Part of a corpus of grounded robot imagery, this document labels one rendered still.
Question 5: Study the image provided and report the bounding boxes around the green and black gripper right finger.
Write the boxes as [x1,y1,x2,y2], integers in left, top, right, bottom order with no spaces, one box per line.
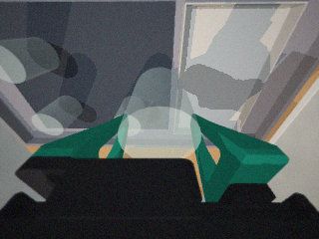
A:
[195,115,289,202]

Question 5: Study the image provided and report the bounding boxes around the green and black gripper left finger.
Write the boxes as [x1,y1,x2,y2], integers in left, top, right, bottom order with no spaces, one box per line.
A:
[30,115,124,158]

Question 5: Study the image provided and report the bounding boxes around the clear glass jar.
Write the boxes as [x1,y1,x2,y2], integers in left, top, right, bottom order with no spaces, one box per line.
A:
[114,96,131,119]
[31,96,83,135]
[0,37,60,84]
[118,67,201,158]

